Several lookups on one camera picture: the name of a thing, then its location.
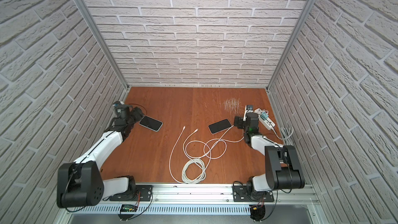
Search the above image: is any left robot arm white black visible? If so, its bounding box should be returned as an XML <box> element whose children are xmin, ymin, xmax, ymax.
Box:
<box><xmin>57</xmin><ymin>101</ymin><xmax>144</xmax><ymax>212</ymax></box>

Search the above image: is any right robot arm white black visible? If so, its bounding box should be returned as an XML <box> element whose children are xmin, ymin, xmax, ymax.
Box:
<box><xmin>234</xmin><ymin>112</ymin><xmax>305</xmax><ymax>198</ymax></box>

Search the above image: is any right controller board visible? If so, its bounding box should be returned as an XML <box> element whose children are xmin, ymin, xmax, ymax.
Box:
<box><xmin>249</xmin><ymin>205</ymin><xmax>266</xmax><ymax>222</ymax></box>

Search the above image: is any phone with grey case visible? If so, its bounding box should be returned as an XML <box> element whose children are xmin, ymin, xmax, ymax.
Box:
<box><xmin>139</xmin><ymin>116</ymin><xmax>163</xmax><ymax>132</ymax></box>

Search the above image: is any phone with pink case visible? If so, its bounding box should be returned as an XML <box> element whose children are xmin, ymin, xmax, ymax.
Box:
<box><xmin>208</xmin><ymin>119</ymin><xmax>232</xmax><ymax>134</ymax></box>

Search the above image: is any left controller board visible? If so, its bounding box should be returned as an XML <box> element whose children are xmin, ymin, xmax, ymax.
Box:
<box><xmin>120</xmin><ymin>204</ymin><xmax>138</xmax><ymax>213</ymax></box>

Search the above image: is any white power strip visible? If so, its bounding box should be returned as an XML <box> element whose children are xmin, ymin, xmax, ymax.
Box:
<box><xmin>254</xmin><ymin>108</ymin><xmax>275</xmax><ymax>130</ymax></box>

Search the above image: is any aluminium front rail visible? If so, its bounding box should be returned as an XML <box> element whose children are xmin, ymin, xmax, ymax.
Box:
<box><xmin>71</xmin><ymin>184</ymin><xmax>320</xmax><ymax>219</ymax></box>

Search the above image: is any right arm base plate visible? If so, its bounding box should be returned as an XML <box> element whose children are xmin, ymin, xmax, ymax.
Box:
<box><xmin>232</xmin><ymin>181</ymin><xmax>274</xmax><ymax>203</ymax></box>

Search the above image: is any controller board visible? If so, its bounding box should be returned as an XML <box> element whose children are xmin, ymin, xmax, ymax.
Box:
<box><xmin>249</xmin><ymin>205</ymin><xmax>266</xmax><ymax>222</ymax></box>
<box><xmin>120</xmin><ymin>204</ymin><xmax>138</xmax><ymax>213</ymax></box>

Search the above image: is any teal USB charger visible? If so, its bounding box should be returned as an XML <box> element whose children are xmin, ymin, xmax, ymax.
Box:
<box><xmin>260</xmin><ymin>112</ymin><xmax>268</xmax><ymax>120</ymax></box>

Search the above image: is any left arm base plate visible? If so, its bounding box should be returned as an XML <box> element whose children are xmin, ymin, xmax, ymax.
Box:
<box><xmin>108</xmin><ymin>185</ymin><xmax>153</xmax><ymax>202</ymax></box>

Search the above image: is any grey power strip cord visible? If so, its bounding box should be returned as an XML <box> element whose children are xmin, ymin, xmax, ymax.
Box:
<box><xmin>269</xmin><ymin>123</ymin><xmax>295</xmax><ymax>146</ymax></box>

